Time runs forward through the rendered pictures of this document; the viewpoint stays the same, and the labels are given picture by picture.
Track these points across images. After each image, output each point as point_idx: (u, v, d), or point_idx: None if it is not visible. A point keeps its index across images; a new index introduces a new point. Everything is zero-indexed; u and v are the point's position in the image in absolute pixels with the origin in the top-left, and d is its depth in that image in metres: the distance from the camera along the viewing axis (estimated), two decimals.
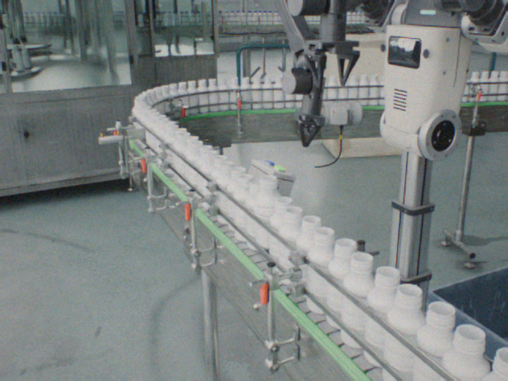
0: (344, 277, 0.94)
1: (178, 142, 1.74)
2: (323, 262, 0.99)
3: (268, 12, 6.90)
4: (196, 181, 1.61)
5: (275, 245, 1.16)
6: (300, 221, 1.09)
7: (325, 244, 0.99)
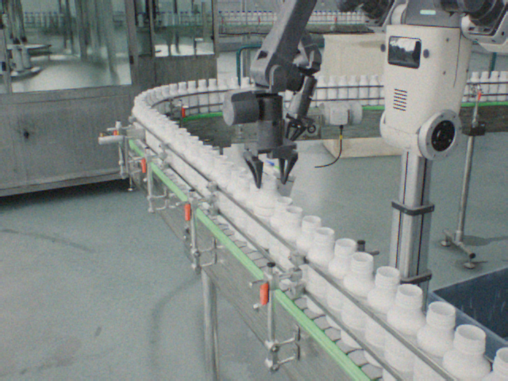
0: (344, 277, 0.94)
1: (178, 142, 1.74)
2: (323, 262, 0.99)
3: (268, 12, 6.90)
4: (196, 181, 1.61)
5: (275, 245, 1.16)
6: (300, 221, 1.09)
7: (325, 244, 0.99)
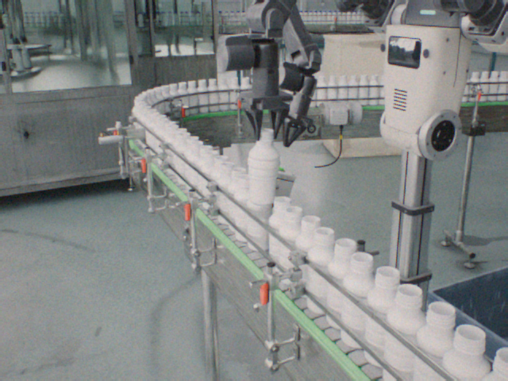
0: (344, 277, 0.94)
1: (178, 142, 1.74)
2: (323, 262, 0.99)
3: None
4: (196, 181, 1.60)
5: (275, 246, 1.16)
6: (299, 221, 1.09)
7: (325, 244, 0.99)
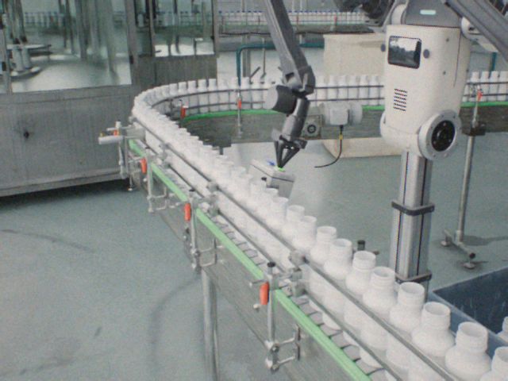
0: (325, 262, 0.99)
1: (178, 142, 1.74)
2: (305, 248, 1.04)
3: None
4: (196, 181, 1.61)
5: (262, 235, 1.21)
6: (285, 210, 1.14)
7: (308, 231, 1.04)
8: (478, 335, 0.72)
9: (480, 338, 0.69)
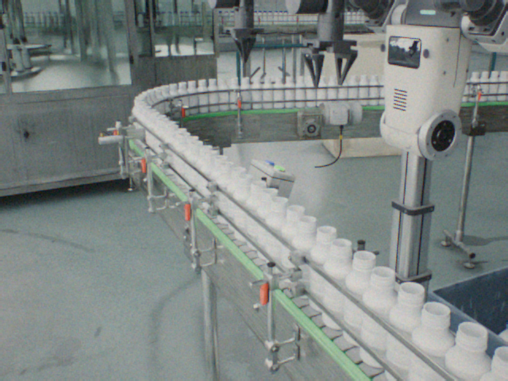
0: (325, 262, 0.99)
1: (178, 142, 1.74)
2: (305, 248, 1.04)
3: (268, 12, 6.90)
4: (196, 181, 1.61)
5: (262, 235, 1.21)
6: (285, 210, 1.14)
7: (308, 231, 1.04)
8: (478, 335, 0.72)
9: (480, 338, 0.69)
